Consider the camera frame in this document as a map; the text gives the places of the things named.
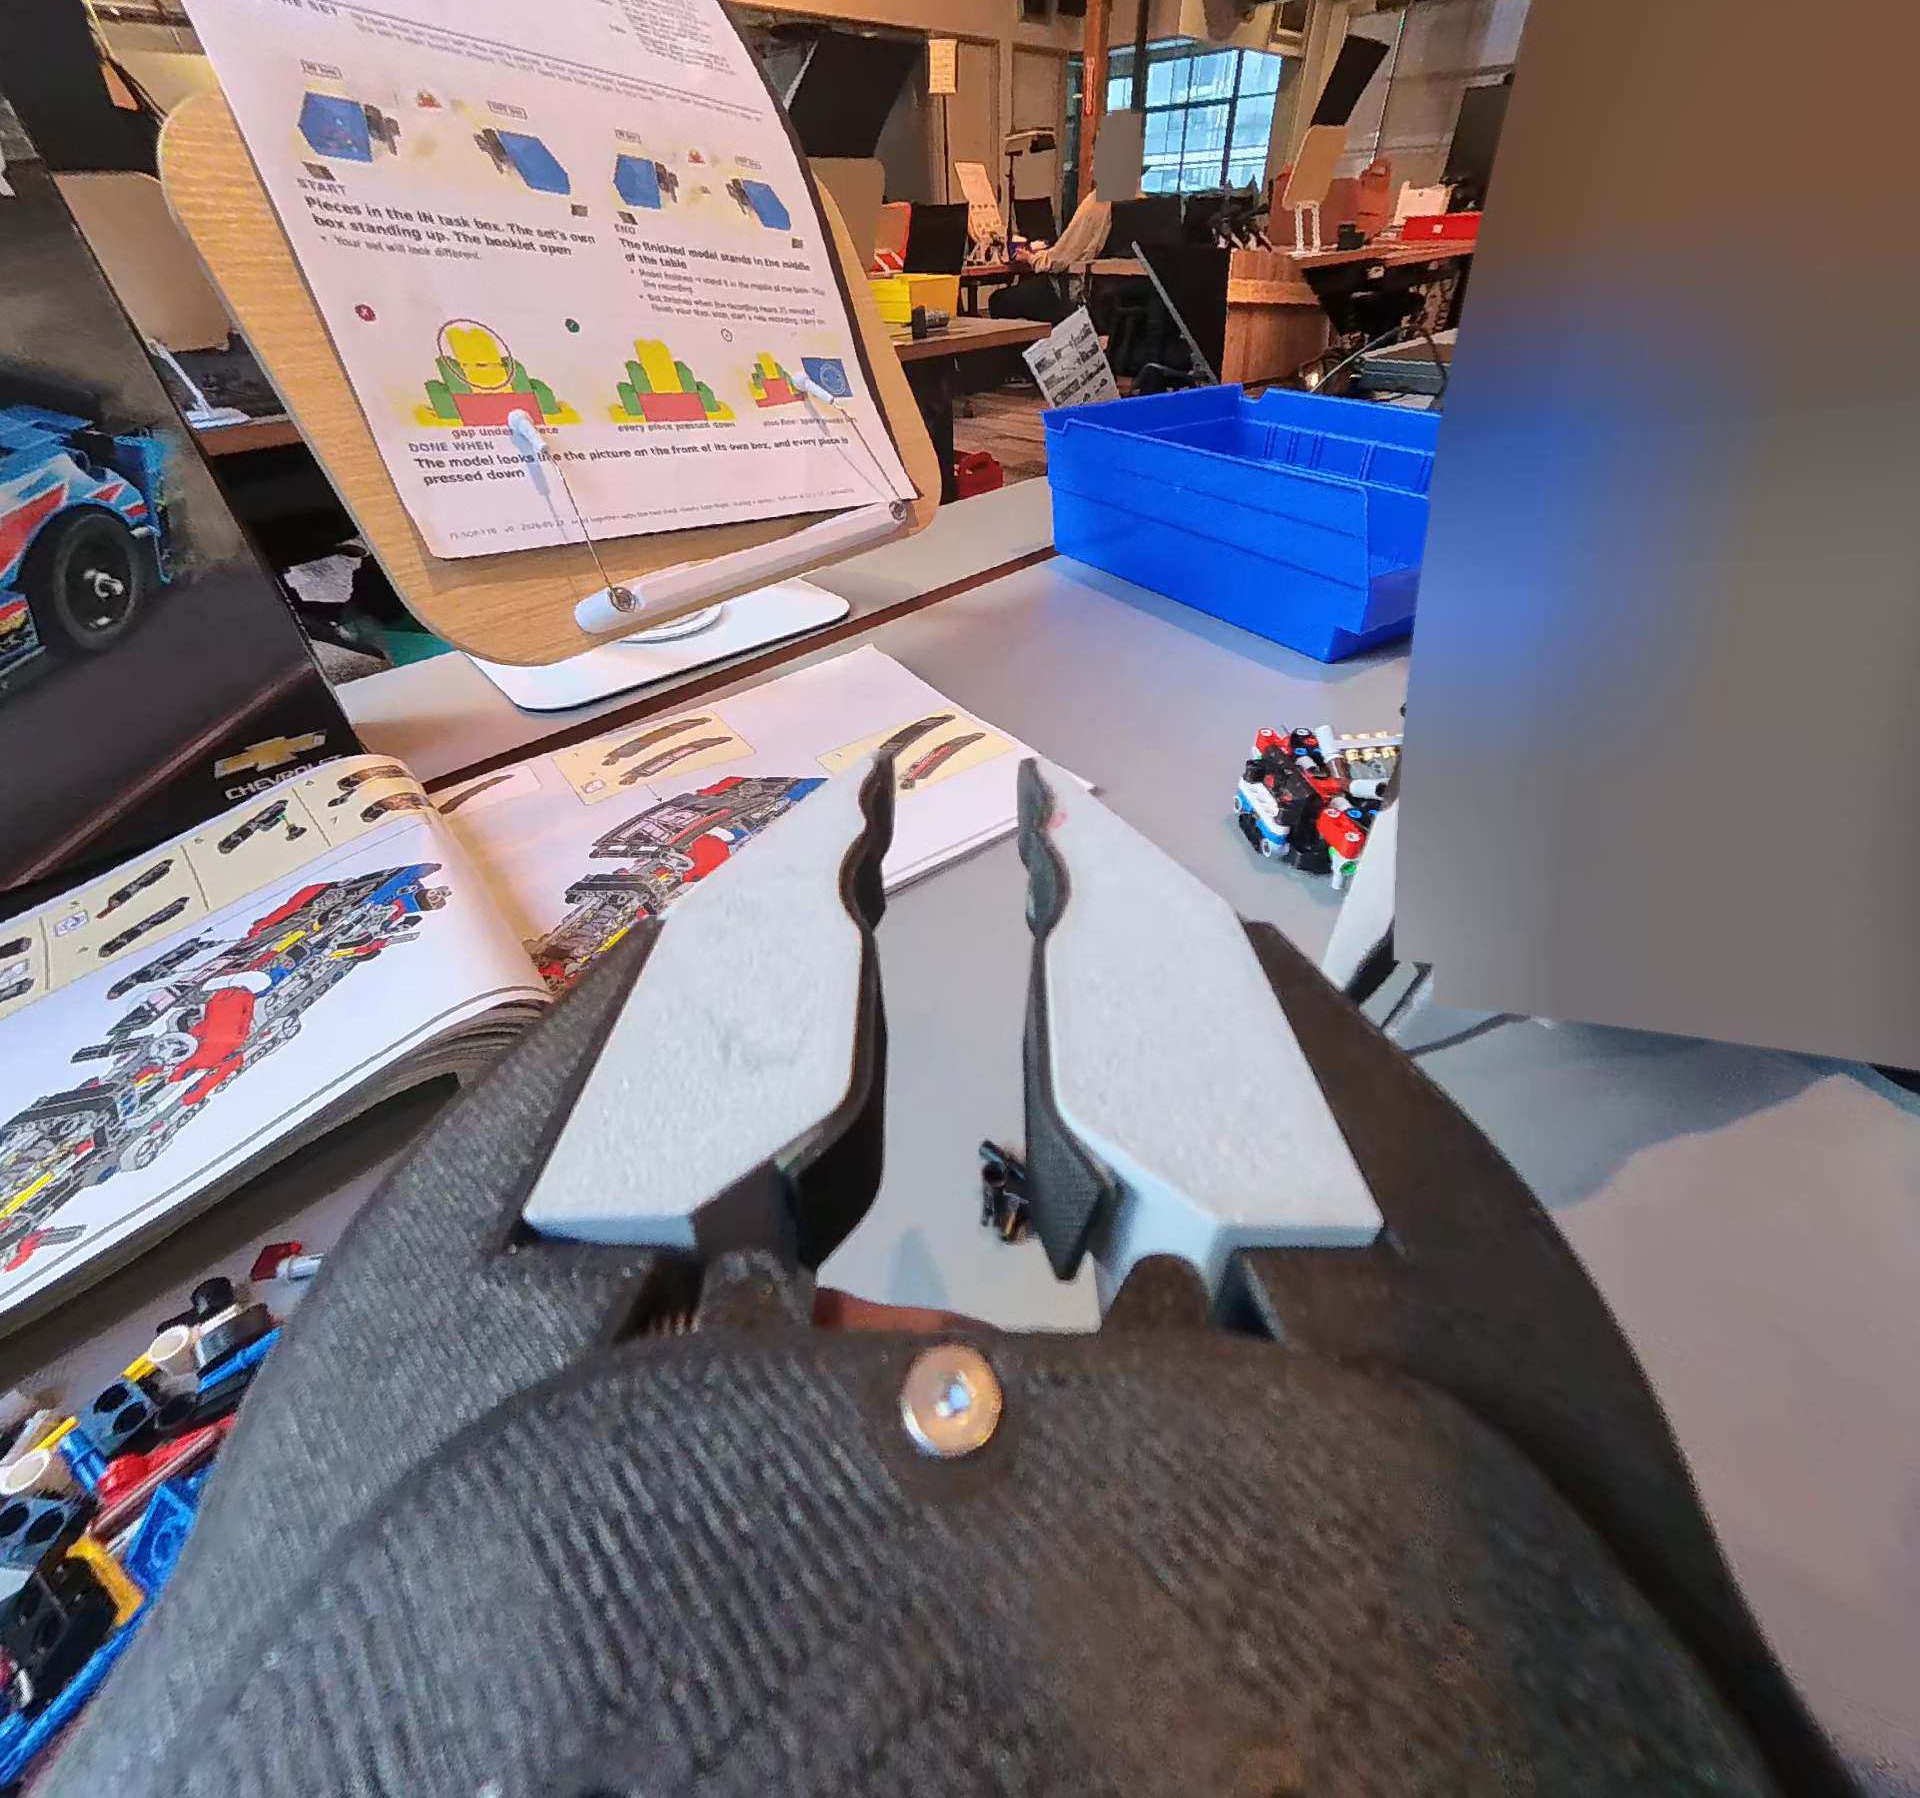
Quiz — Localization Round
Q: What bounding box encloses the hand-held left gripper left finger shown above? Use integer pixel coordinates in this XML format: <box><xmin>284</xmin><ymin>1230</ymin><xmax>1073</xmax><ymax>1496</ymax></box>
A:
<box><xmin>520</xmin><ymin>750</ymin><xmax>901</xmax><ymax>1275</ymax></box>

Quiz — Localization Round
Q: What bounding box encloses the wooden document stand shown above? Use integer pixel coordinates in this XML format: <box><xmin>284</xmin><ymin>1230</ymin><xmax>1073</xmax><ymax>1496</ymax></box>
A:
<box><xmin>158</xmin><ymin>0</ymin><xmax>944</xmax><ymax>713</ymax></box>

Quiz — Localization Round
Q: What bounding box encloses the wooden cabinet desk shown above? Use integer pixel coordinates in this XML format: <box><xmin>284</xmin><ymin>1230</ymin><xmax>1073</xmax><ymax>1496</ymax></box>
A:
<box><xmin>1222</xmin><ymin>236</ymin><xmax>1480</xmax><ymax>391</ymax></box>

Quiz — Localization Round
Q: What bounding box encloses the pile of toy brick pieces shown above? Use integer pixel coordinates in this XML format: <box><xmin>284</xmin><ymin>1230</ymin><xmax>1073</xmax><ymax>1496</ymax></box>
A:
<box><xmin>0</xmin><ymin>1240</ymin><xmax>325</xmax><ymax>1739</ymax></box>

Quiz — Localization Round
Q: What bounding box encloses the partly built toy car model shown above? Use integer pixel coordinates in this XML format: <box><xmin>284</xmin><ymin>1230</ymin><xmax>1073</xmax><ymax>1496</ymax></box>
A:
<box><xmin>1233</xmin><ymin>721</ymin><xmax>1405</xmax><ymax>888</ymax></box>

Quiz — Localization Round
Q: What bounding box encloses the printed paper sheet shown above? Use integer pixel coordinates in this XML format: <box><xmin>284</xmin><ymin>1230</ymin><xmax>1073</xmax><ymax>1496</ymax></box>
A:
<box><xmin>1024</xmin><ymin>308</ymin><xmax>1120</xmax><ymax>407</ymax></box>

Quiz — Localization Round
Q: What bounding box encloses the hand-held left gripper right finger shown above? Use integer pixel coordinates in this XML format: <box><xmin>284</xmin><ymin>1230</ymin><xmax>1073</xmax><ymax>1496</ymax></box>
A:
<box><xmin>1016</xmin><ymin>758</ymin><xmax>1386</xmax><ymax>1291</ymax></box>

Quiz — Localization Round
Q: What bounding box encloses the white instruction sheet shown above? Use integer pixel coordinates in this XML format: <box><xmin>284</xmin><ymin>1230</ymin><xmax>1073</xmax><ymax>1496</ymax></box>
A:
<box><xmin>120</xmin><ymin>0</ymin><xmax>916</xmax><ymax>562</ymax></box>

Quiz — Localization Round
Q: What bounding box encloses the dark toy car set box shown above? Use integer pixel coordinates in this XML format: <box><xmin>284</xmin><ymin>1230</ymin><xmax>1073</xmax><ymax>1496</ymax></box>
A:
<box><xmin>0</xmin><ymin>104</ymin><xmax>370</xmax><ymax>891</ymax></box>

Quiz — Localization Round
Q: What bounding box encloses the blue plastic bin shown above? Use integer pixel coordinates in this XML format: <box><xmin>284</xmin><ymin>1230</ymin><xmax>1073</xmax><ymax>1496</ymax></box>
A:
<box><xmin>1042</xmin><ymin>383</ymin><xmax>1443</xmax><ymax>662</ymax></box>

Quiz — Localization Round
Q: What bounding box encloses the grey desk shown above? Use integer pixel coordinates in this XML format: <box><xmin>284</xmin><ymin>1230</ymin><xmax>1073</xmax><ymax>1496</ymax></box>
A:
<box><xmin>0</xmin><ymin>477</ymin><xmax>1920</xmax><ymax>1798</ymax></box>

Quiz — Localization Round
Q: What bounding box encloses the open building instruction booklet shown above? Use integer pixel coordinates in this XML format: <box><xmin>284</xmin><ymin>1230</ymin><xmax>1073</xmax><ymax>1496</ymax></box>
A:
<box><xmin>0</xmin><ymin>643</ymin><xmax>1097</xmax><ymax>1343</ymax></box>

